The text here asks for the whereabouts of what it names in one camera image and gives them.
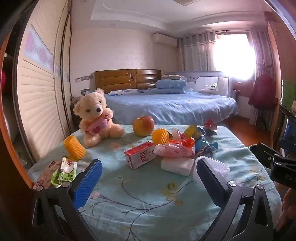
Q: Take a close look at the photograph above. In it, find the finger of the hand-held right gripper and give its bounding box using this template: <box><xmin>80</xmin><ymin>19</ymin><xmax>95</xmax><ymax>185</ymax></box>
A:
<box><xmin>249</xmin><ymin>142</ymin><xmax>288</xmax><ymax>169</ymax></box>

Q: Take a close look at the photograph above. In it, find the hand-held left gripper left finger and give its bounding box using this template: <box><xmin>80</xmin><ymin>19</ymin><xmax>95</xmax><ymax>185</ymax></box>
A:
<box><xmin>31</xmin><ymin>159</ymin><xmax>103</xmax><ymax>241</ymax></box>

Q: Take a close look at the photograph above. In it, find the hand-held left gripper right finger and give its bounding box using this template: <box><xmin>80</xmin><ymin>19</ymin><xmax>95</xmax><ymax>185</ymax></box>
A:
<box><xmin>195</xmin><ymin>158</ymin><xmax>278</xmax><ymax>241</ymax></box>

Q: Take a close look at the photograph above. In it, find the white paper cupcake liner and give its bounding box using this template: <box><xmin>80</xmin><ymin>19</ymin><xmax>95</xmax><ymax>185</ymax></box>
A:
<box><xmin>194</xmin><ymin>156</ymin><xmax>230</xmax><ymax>178</ymax></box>

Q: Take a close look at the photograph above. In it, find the green snack wrapper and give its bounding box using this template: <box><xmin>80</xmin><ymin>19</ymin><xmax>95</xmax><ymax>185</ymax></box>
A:
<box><xmin>50</xmin><ymin>156</ymin><xmax>77</xmax><ymax>188</ymax></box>

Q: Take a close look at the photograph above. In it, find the dark blue snack wrapper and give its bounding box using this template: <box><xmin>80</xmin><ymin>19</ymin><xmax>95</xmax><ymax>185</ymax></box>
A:
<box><xmin>195</xmin><ymin>139</ymin><xmax>210</xmax><ymax>158</ymax></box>

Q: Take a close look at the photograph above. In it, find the white tissue pack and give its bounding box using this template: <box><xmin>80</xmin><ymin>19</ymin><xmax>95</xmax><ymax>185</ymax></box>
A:
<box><xmin>161</xmin><ymin>157</ymin><xmax>195</xmax><ymax>176</ymax></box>

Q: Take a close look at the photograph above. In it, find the white red-printed plastic bag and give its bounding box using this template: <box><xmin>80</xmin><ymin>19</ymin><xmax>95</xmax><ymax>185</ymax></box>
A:
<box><xmin>154</xmin><ymin>142</ymin><xmax>196</xmax><ymax>158</ymax></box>

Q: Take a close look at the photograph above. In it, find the red orange plastic wrapper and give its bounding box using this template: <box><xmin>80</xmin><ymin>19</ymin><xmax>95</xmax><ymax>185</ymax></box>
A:
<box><xmin>170</xmin><ymin>138</ymin><xmax>196</xmax><ymax>149</ymax></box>

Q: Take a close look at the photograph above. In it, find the yellow snack wrapper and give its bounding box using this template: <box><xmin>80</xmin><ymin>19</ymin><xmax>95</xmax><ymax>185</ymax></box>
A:
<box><xmin>184</xmin><ymin>124</ymin><xmax>202</xmax><ymax>139</ymax></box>

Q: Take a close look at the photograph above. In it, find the red snack wrapper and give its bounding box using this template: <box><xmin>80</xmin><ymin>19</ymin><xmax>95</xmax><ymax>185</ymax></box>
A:
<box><xmin>203</xmin><ymin>119</ymin><xmax>219</xmax><ymax>136</ymax></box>

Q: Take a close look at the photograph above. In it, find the red white milk carton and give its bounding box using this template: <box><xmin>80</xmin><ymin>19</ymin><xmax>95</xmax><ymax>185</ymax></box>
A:
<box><xmin>124</xmin><ymin>141</ymin><xmax>158</xmax><ymax>169</ymax></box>

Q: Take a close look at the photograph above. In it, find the yellow corn toy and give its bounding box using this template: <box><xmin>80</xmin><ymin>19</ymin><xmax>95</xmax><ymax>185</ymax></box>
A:
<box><xmin>151</xmin><ymin>128</ymin><xmax>170</xmax><ymax>145</ymax></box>
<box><xmin>63</xmin><ymin>136</ymin><xmax>86</xmax><ymax>161</ymax></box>

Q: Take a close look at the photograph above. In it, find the person's right hand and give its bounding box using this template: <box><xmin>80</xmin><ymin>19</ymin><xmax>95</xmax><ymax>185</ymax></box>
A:
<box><xmin>276</xmin><ymin>188</ymin><xmax>296</xmax><ymax>232</ymax></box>

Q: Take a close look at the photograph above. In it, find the pink patterned phone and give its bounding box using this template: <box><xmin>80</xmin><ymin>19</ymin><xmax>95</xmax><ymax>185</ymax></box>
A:
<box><xmin>32</xmin><ymin>160</ymin><xmax>62</xmax><ymax>191</ymax></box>

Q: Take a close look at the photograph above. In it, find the light blue floral tablecloth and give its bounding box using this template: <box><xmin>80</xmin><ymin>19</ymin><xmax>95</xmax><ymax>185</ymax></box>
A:
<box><xmin>28</xmin><ymin>124</ymin><xmax>282</xmax><ymax>241</ymax></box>

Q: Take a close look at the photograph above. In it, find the red hanging coat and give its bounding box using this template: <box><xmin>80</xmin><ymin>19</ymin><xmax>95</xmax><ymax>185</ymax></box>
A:
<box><xmin>248</xmin><ymin>73</ymin><xmax>277</xmax><ymax>108</ymax></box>

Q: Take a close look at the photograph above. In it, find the beige teddy bear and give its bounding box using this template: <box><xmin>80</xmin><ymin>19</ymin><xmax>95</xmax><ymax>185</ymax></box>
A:
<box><xmin>73</xmin><ymin>88</ymin><xmax>126</xmax><ymax>148</ymax></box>

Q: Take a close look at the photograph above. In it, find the dark wooden nightstand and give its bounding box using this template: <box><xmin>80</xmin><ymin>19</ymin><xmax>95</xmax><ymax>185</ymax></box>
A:
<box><xmin>69</xmin><ymin>102</ymin><xmax>81</xmax><ymax>117</ymax></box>

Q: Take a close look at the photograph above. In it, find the red yellow apple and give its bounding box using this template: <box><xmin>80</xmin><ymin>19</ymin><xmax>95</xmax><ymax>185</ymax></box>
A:
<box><xmin>132</xmin><ymin>115</ymin><xmax>155</xmax><ymax>137</ymax></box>

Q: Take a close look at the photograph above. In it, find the bed with blue sheet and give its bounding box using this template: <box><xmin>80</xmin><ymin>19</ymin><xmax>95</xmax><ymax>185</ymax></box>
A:
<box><xmin>104</xmin><ymin>89</ymin><xmax>238</xmax><ymax>126</ymax></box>

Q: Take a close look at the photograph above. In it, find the white blue printed pillow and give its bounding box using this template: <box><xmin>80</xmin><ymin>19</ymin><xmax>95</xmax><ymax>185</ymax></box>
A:
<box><xmin>108</xmin><ymin>89</ymin><xmax>144</xmax><ymax>96</ymax></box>

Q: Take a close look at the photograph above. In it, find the grey patterned curtain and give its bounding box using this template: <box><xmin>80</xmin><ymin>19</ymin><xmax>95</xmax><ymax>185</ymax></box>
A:
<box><xmin>248</xmin><ymin>28</ymin><xmax>275</xmax><ymax>127</ymax></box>

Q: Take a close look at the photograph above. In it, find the folded blue blanket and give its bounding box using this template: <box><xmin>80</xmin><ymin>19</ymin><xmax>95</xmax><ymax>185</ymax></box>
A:
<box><xmin>156</xmin><ymin>79</ymin><xmax>186</xmax><ymax>95</ymax></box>

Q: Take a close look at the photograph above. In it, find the bright window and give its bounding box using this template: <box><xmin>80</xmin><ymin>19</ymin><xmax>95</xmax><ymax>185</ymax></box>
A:
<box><xmin>215</xmin><ymin>34</ymin><xmax>256</xmax><ymax>80</ymax></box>

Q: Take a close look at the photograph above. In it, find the white slatted wardrobe door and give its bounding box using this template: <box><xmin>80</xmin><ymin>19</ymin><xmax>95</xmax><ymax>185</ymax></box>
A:
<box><xmin>13</xmin><ymin>0</ymin><xmax>72</xmax><ymax>163</ymax></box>

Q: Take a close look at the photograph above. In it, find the brown wooden headboard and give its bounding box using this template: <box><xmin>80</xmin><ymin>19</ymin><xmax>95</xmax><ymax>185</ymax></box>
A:
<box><xmin>94</xmin><ymin>69</ymin><xmax>162</xmax><ymax>94</ymax></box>

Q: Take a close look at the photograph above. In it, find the grey striped curtain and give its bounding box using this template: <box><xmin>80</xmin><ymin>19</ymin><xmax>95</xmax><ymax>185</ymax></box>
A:
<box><xmin>178</xmin><ymin>31</ymin><xmax>218</xmax><ymax>72</ymax></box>

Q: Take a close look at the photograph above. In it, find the white air conditioner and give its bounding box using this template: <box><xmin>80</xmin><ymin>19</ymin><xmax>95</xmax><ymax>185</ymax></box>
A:
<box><xmin>153</xmin><ymin>33</ymin><xmax>178</xmax><ymax>47</ymax></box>

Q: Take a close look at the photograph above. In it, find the white bed guard rail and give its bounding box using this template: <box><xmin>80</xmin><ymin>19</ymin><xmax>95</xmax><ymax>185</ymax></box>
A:
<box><xmin>165</xmin><ymin>71</ymin><xmax>230</xmax><ymax>97</ymax></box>

